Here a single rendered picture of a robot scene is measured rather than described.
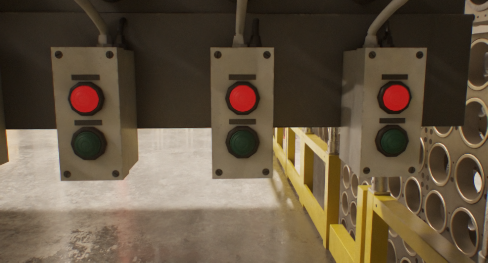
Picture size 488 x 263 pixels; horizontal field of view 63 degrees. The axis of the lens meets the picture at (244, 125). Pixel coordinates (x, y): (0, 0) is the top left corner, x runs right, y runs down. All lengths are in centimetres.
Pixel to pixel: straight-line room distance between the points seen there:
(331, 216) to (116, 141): 131
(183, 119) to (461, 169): 203
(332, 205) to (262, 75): 126
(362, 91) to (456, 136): 195
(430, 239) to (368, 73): 53
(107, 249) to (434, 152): 189
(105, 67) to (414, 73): 34
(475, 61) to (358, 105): 192
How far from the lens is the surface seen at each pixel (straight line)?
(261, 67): 45
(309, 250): 172
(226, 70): 45
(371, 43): 55
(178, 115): 54
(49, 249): 188
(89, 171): 49
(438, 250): 89
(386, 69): 48
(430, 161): 267
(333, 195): 166
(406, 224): 99
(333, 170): 163
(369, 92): 47
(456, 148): 241
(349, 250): 145
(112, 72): 46
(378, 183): 117
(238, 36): 52
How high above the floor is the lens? 75
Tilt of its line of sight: 9 degrees down
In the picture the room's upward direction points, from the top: straight up
